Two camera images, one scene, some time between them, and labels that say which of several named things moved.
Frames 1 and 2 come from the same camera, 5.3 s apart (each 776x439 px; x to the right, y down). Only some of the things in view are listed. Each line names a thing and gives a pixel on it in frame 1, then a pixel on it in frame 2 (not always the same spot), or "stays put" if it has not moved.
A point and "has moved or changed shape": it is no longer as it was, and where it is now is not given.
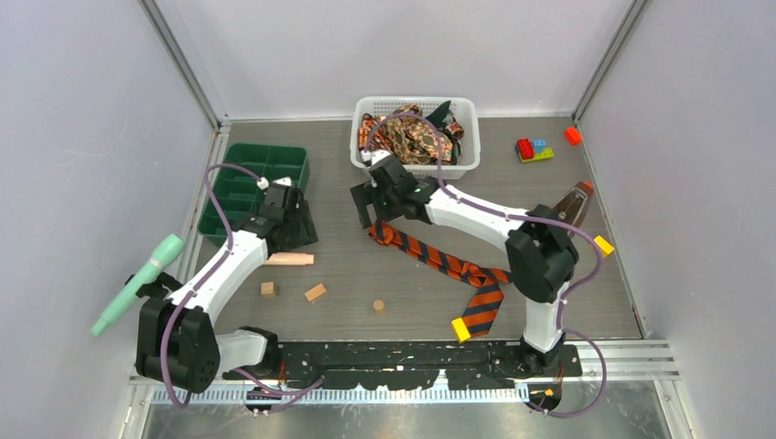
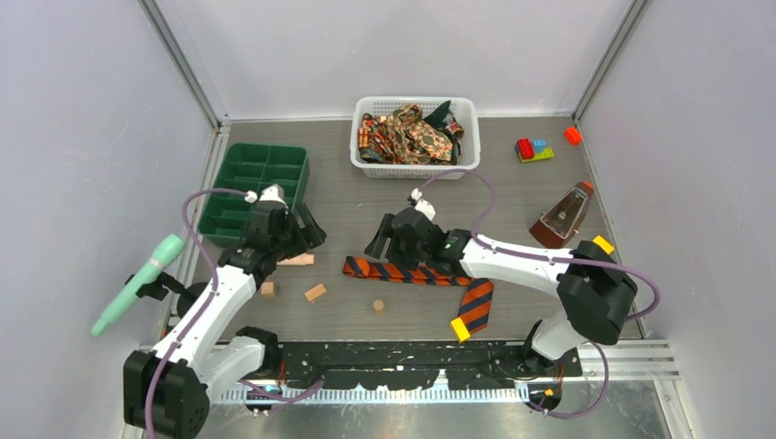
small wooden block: (315, 292) stays put
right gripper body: (385, 203) -> (398, 251)
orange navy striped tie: (484, 301) has moved or changed shape
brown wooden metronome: (573, 206) stays put
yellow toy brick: (460, 329) stays put
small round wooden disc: (379, 306) stays put
